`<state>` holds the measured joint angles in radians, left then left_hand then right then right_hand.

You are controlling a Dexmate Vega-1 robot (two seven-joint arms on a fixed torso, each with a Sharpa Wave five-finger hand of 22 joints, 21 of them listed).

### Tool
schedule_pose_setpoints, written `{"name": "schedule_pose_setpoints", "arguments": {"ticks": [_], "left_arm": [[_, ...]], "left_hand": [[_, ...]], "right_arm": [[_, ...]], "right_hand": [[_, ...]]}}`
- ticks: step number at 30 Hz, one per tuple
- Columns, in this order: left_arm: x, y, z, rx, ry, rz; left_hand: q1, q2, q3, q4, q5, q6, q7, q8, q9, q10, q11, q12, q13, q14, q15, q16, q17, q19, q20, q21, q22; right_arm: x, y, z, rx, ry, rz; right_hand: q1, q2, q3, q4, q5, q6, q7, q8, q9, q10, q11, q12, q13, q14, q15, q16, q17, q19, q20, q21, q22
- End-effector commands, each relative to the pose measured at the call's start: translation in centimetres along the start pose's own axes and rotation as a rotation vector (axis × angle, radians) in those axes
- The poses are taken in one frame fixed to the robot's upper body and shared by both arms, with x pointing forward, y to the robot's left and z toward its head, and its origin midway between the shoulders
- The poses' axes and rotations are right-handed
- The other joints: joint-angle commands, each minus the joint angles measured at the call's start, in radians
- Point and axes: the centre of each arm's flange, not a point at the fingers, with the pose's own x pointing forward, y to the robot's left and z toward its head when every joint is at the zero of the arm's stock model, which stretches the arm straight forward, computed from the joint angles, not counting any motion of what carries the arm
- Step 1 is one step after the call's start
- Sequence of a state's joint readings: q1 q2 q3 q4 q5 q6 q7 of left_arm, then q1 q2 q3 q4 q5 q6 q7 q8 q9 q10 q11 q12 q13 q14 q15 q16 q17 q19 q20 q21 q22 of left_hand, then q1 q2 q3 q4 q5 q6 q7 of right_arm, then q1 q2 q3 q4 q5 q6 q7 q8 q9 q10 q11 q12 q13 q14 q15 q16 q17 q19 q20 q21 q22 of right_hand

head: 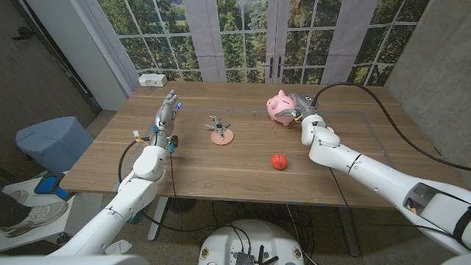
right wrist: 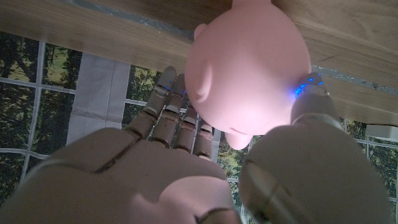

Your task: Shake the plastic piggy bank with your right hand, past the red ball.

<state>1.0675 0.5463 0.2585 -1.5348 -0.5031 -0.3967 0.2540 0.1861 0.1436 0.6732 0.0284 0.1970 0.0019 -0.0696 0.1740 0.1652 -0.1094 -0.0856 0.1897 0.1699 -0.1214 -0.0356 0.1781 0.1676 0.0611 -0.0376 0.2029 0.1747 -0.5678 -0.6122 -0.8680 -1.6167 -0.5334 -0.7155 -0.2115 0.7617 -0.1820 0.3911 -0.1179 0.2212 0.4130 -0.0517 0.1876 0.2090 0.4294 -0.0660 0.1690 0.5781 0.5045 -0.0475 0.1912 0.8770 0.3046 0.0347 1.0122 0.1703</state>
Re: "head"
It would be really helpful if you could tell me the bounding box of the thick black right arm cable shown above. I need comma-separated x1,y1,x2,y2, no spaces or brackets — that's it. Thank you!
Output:
311,81,471,172

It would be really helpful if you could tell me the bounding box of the dark trouser leg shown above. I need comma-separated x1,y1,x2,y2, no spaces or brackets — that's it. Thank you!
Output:
0,193,32,228

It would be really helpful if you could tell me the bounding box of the white box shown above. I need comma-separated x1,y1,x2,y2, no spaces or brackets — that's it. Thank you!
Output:
138,73,168,88

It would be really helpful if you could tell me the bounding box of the white platform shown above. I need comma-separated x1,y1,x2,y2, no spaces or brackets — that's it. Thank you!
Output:
0,177,104,253

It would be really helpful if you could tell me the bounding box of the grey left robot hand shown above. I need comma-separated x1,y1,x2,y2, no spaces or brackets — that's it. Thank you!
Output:
148,89,183,154

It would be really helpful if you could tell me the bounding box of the teal plastic object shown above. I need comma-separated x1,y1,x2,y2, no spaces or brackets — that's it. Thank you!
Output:
127,209,147,225

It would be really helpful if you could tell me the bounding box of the printed window backdrop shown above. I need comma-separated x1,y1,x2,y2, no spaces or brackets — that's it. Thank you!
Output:
75,0,431,88

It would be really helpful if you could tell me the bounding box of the toy airplane on round stand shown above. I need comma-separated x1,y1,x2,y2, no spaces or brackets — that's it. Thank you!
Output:
204,115,235,146

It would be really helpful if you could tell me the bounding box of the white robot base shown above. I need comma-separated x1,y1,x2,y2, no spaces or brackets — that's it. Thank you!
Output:
198,219,305,265

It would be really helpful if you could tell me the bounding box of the dark round fan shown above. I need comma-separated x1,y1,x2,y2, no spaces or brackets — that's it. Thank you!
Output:
168,197,198,215

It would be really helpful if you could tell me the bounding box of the thin black left arm wire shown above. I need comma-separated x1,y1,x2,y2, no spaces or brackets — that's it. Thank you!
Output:
169,151,177,199

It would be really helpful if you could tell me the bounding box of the pink plastic piggy bank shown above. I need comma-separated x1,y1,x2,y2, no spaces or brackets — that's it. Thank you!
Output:
266,89,298,127

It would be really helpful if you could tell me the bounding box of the blue-grey bin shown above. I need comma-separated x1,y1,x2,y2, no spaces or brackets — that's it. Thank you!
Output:
15,116,95,174

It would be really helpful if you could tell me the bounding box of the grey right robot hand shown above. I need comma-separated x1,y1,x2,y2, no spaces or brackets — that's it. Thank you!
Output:
274,92,318,124

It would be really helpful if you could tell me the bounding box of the grey sneaker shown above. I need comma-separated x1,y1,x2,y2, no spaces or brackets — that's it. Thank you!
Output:
0,200,69,239

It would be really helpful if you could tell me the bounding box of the white table leg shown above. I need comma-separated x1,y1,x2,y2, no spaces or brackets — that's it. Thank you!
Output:
147,197,169,242

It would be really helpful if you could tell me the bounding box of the thin black arm wire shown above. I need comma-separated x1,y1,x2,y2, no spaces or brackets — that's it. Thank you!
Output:
329,167,350,208
169,151,177,199

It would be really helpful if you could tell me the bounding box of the crumpled white tissue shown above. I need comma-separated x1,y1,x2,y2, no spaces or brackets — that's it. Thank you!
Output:
104,239,132,255

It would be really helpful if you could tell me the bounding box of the grey table leg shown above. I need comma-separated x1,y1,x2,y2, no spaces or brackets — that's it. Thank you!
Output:
337,205,361,258

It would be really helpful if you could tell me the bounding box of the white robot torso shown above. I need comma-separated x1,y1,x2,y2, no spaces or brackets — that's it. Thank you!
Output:
0,254,152,265

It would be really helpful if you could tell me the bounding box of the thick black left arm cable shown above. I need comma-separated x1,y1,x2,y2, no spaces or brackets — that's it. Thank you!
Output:
117,138,152,184

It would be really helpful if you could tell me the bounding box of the red ball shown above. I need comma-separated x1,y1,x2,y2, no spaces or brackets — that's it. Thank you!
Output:
271,154,288,171

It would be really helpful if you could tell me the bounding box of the black door handle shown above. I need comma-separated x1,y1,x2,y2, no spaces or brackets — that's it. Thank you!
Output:
12,26,36,41

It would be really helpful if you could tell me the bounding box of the thin black right arm wire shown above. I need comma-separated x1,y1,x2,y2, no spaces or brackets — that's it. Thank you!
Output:
329,167,350,208

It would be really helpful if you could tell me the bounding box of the blue and black foot pedal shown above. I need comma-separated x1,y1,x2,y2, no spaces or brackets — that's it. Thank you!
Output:
34,172,77,202

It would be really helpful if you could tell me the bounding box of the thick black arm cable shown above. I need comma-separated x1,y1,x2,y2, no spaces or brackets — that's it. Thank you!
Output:
311,81,471,172
117,138,152,184

